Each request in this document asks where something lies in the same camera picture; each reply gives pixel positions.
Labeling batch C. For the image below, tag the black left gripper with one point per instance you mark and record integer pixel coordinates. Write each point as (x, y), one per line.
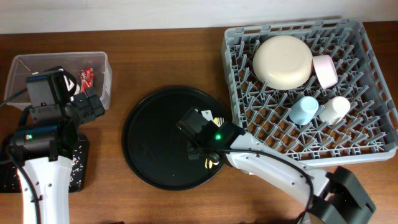
(92, 108)

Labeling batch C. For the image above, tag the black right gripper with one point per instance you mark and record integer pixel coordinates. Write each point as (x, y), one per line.
(192, 153)

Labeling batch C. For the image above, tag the red snack wrapper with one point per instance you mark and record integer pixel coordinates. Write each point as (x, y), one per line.
(87, 79)

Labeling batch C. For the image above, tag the yellow plastic knife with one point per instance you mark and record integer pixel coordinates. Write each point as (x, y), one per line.
(208, 163)

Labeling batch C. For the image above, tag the light blue cup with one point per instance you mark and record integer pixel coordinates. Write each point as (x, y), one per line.
(303, 111)

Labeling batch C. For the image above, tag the beige plate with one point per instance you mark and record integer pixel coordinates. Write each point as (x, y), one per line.
(284, 62)

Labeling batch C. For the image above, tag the white cup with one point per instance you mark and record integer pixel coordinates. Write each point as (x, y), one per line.
(334, 110)

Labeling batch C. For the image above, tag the pink bowl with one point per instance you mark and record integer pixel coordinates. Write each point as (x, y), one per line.
(325, 71)

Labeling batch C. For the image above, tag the white plastic fork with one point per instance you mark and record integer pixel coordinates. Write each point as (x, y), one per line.
(220, 121)

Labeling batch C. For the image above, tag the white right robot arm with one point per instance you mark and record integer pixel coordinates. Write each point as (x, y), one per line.
(328, 197)

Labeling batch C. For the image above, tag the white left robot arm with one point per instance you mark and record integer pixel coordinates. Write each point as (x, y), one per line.
(48, 149)

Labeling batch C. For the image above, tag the clear plastic waste bin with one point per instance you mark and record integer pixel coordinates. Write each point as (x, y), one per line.
(24, 66)

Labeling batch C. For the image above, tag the grey dishwasher rack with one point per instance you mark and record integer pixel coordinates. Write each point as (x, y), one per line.
(367, 133)

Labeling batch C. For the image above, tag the round black tray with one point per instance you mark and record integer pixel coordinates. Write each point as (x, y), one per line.
(154, 147)

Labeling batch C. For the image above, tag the rectangular black tray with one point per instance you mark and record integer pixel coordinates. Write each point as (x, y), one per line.
(77, 168)

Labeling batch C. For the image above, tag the rice grains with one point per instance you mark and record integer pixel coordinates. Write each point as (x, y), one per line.
(76, 161)

